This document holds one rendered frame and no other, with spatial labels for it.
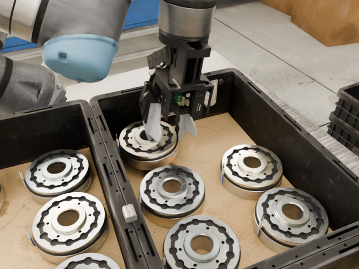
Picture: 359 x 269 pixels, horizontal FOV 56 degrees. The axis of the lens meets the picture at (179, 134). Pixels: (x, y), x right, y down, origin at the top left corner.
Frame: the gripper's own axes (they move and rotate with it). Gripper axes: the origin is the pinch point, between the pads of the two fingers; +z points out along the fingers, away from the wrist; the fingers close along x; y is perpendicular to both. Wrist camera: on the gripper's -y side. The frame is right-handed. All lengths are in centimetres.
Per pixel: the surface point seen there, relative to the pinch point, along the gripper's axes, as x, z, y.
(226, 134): 13.5, 2.4, -0.2
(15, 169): -25.4, 7.6, -6.1
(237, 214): 5.8, 3.3, 17.7
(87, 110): -12.6, -4.2, -4.5
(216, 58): 41, 12, -52
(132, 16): 50, 41, -181
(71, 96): -10, 19, -47
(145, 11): 59, 38, -182
